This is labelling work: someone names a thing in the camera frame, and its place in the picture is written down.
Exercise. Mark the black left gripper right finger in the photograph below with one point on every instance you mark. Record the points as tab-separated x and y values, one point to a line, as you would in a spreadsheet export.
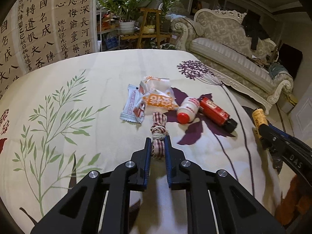
216	202

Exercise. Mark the red tube black cap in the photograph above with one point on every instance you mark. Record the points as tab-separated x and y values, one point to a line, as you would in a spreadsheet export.
216	114

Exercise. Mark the calligraphy folding screen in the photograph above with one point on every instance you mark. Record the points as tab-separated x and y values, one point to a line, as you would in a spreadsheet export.
37	33

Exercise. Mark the orange clear plastic wrapper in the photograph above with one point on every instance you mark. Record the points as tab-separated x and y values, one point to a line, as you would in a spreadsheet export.
157	92

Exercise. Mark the white potted green plant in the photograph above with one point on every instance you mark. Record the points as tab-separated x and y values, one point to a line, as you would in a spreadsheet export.
127	11

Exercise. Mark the metal storage shelf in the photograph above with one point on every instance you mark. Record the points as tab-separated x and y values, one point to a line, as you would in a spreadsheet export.
108	27

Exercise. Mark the yellow cylindrical tube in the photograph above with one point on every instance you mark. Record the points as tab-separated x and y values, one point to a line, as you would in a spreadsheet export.
259	118

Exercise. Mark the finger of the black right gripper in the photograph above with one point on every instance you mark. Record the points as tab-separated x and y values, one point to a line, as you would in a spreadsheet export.
280	133
267	139

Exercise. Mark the wooden plant stand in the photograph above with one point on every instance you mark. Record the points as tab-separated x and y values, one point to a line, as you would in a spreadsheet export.
151	32

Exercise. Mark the white bottle red cap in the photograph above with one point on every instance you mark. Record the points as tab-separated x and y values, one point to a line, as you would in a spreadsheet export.
188	110

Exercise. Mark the teal cloth on sofa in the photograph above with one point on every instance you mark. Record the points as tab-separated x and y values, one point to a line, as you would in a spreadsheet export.
275	69

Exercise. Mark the ornate cream sofa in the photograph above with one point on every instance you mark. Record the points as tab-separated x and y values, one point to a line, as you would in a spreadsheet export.
217	38

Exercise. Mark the silver white snack wrapper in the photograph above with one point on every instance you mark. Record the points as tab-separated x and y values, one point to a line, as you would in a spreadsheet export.
134	108

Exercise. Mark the floral cream tablecloth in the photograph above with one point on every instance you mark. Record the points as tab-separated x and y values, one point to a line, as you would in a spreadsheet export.
62	121

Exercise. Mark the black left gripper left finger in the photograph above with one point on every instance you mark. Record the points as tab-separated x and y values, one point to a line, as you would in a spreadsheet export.
99	203

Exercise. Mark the black garment on sofa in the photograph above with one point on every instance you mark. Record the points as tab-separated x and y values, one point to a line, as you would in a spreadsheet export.
253	28

